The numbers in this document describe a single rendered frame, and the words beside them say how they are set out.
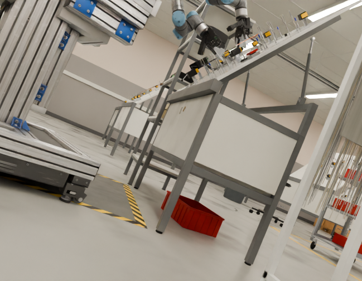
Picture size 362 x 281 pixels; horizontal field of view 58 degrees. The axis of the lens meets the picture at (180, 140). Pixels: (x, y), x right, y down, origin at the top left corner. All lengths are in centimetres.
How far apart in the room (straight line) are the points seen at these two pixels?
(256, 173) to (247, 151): 14
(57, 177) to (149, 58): 822
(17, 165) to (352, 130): 145
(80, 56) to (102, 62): 60
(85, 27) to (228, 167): 104
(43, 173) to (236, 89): 922
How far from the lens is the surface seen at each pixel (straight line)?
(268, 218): 196
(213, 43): 208
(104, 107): 932
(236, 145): 180
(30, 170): 155
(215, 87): 176
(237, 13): 221
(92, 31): 181
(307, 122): 201
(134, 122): 503
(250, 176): 186
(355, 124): 164
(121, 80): 940
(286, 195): 644
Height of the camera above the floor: 42
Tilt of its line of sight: 2 degrees up
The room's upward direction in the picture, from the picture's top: 23 degrees clockwise
